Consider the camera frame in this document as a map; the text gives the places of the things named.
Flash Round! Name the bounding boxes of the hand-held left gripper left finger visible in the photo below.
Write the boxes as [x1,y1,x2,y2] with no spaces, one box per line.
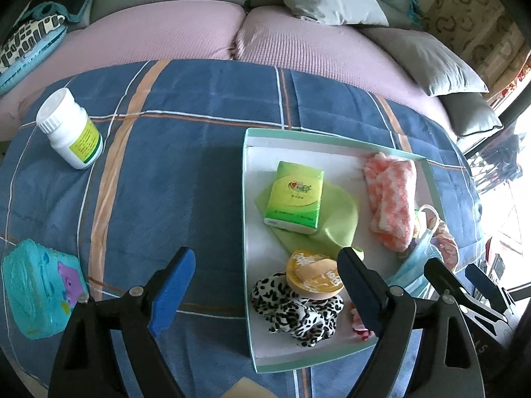
[49,246,196,398]

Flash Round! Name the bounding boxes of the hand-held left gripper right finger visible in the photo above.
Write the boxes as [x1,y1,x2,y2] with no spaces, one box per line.
[337,246,486,398]

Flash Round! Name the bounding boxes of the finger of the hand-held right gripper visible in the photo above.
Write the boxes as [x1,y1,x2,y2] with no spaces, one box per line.
[423,257,507,326]
[465,263,520,318]

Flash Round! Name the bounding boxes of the red pink scrunchie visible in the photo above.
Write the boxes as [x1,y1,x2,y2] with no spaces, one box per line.
[348,302,378,341]

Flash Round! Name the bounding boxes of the blue face mask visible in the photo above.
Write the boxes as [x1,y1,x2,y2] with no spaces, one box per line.
[388,205,440,299]

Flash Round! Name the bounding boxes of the round yellow lidded cup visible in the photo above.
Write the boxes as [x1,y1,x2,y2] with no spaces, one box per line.
[287,249,344,297]

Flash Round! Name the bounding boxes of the leopard print scrunchie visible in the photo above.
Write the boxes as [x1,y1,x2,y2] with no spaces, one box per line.
[250,271,345,348]

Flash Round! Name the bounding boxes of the light green cloth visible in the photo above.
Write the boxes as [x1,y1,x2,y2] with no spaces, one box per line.
[254,180,359,260]

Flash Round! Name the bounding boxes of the pink white fuzzy towel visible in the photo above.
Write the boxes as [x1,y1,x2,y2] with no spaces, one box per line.
[364,153,417,253]

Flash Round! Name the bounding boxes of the teal-rimmed white box tray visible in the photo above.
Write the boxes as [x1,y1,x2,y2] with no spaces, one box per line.
[242,128,446,373]

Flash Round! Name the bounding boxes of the green tissue pack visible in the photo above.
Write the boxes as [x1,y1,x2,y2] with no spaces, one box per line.
[263,161,325,233]

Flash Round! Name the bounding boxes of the blue plaid blanket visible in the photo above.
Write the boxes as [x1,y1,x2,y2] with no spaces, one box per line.
[0,59,486,398]

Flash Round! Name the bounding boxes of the beige foam piece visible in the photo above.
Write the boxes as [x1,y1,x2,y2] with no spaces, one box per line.
[222,377,276,398]

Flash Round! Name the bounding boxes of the teal wet wipes pack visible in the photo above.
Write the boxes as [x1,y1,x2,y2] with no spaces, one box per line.
[2,238,90,340]

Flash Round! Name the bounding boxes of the white pill bottle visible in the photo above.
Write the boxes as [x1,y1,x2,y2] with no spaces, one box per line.
[37,88,104,170]

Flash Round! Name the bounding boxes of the floral beige curtain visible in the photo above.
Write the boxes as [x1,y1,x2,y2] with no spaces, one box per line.
[423,0,531,88]

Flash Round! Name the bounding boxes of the light blue cushion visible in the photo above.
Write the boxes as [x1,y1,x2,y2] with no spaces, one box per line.
[0,25,69,94]

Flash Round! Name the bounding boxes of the black white patterned cushion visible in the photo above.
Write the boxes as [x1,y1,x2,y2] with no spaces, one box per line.
[0,14,67,71]

